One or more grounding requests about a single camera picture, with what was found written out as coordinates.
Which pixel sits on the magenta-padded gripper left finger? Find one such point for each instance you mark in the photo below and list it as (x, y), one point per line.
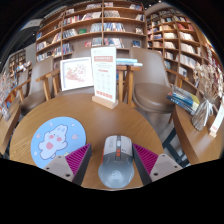
(77, 159)

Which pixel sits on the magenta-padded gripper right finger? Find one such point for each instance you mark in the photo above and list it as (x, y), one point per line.
(146, 159)

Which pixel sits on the grey computer mouse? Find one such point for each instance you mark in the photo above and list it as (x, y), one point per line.
(116, 163)

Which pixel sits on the round blue bunny mouse pad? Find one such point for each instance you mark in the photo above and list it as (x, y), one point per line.
(55, 141)

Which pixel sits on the round wooden side table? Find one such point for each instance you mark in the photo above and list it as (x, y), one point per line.
(8, 128)
(200, 140)

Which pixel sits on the brown padded wooden armchair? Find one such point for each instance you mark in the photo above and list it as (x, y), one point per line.
(35, 90)
(80, 52)
(151, 90)

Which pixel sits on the stack of books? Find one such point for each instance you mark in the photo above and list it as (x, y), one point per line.
(185, 99)

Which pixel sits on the glass vase with dried flowers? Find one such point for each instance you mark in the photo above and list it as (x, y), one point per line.
(203, 113)

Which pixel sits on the small white red sign stand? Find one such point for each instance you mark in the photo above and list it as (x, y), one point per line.
(218, 121)

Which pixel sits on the white framed flower picture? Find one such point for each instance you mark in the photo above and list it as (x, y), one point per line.
(76, 74)

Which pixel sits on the glass vase with pink flowers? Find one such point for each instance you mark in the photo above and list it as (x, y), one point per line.
(5, 110)

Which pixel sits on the white sign with wooden base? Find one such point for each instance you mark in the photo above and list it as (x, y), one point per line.
(104, 75)

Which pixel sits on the light blue book stack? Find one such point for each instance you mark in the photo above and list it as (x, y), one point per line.
(128, 62)

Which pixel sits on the distant wooden bookshelf unit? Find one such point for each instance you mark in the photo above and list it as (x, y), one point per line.
(20, 63)

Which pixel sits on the angled wooden bookshelf unit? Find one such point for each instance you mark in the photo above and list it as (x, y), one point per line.
(180, 43)

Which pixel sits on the white hanging ceiling sign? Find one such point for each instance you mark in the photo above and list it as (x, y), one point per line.
(32, 24)

